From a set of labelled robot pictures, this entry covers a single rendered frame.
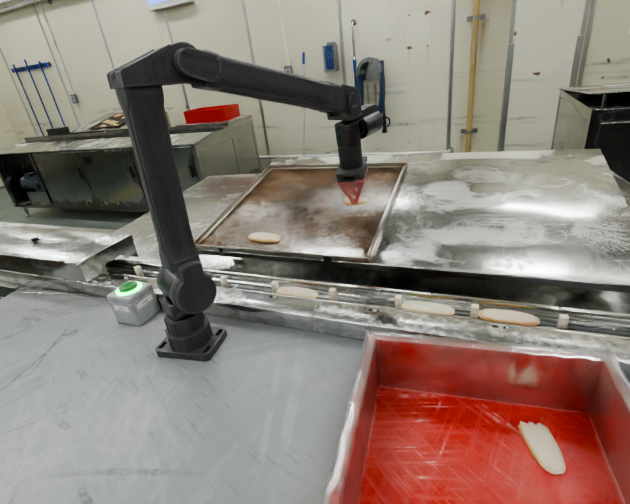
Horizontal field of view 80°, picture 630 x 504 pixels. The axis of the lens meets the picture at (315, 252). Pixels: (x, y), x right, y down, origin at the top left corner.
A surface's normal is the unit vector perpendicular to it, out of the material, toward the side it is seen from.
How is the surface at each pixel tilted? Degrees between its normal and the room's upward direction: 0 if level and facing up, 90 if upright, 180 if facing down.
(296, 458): 0
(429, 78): 90
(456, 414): 0
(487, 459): 0
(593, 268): 10
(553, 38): 90
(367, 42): 90
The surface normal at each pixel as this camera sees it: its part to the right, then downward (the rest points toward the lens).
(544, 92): -0.37, 0.45
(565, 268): -0.18, -0.80
